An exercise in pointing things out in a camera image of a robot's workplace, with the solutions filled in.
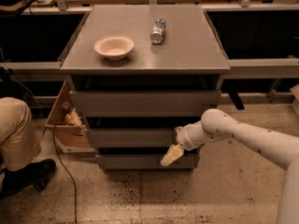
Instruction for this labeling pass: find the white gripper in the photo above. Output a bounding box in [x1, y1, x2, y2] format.
[161, 121, 206, 166]

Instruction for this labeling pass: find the grey drawer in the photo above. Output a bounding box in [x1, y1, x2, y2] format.
[69, 91, 221, 118]
[96, 154, 200, 170]
[86, 129, 178, 148]

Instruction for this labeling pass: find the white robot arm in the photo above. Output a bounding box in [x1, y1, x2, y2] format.
[161, 108, 299, 224]

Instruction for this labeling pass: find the grey top drawer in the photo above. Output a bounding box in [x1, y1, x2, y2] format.
[69, 91, 221, 118]

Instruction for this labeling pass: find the grey bottom drawer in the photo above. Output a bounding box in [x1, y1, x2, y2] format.
[96, 154, 200, 170]

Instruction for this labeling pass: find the grey drawer cabinet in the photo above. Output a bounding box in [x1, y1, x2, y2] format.
[61, 5, 230, 171]

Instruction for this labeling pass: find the yellow toy in box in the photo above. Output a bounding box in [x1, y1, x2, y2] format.
[64, 108, 82, 127]

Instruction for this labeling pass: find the wooden box on floor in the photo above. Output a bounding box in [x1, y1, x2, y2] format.
[45, 81, 94, 153]

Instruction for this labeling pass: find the white paper bowl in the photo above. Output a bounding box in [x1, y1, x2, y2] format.
[93, 35, 135, 61]

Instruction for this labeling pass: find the silver soda can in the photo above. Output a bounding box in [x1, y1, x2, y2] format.
[150, 19, 166, 45]

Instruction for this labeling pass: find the black shoe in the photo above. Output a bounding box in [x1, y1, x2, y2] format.
[0, 159, 56, 200]

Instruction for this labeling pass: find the beige trouser leg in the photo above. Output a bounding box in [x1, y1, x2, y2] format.
[0, 97, 41, 172]

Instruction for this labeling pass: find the black floor cable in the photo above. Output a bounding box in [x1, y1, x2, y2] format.
[51, 123, 78, 224]

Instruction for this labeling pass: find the grey metal rail frame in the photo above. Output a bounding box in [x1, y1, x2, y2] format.
[0, 3, 299, 82]

